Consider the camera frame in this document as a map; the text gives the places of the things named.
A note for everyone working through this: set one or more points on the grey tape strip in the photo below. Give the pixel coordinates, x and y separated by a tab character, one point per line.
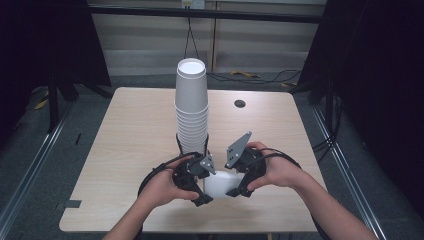
72	203

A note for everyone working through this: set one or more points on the stack of white paper cups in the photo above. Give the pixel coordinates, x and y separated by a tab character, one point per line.
191	110

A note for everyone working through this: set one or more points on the single white paper cup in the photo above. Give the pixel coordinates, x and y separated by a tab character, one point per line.
221	185

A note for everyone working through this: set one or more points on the black metal stand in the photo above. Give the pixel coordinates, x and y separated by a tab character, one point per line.
328	90
52	106

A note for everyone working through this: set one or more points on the small black tape strip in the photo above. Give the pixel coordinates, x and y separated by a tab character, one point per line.
78	138

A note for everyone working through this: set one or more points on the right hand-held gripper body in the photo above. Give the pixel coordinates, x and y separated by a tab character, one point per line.
253	163

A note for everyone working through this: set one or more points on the black table grommet hole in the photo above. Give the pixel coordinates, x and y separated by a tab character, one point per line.
240	103

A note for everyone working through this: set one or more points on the yellow floor object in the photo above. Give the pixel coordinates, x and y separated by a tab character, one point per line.
245	73

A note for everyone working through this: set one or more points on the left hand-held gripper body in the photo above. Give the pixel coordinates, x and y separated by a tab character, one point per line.
186	173

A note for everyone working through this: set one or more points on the black horizontal bar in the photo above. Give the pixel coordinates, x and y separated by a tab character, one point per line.
233	15

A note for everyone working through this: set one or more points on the person's right hand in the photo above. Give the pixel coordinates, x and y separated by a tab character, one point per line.
283	173

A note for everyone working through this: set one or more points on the white wall power outlet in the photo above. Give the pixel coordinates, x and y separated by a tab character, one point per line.
193	4

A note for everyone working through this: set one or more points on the person's left hand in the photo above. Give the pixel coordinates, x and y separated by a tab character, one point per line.
160	190

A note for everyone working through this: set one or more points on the yellow floor tape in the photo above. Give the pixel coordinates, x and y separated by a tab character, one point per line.
41	104

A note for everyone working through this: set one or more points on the dark curtain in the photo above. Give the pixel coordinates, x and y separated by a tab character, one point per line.
36	43
383	83

